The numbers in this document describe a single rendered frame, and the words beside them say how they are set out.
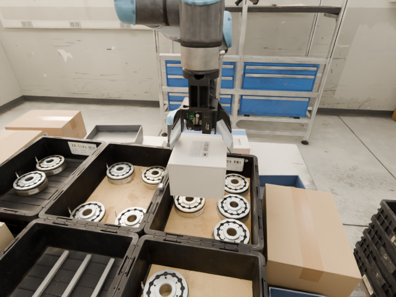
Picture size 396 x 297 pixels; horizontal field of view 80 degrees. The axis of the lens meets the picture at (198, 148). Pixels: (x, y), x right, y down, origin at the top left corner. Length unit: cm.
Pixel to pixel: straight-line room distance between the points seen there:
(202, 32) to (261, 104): 227
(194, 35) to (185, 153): 24
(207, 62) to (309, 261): 55
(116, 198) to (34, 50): 363
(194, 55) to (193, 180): 25
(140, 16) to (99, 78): 338
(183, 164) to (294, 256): 39
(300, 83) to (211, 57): 227
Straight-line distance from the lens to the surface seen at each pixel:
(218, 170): 48
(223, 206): 78
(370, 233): 157
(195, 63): 43
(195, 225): 76
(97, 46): 378
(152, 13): 54
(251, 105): 266
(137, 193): 89
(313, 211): 84
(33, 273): 80
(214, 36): 43
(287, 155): 137
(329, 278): 75
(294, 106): 274
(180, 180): 51
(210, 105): 47
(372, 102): 407
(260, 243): 62
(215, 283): 67
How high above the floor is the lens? 142
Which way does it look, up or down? 33 degrees down
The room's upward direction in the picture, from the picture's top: straight up
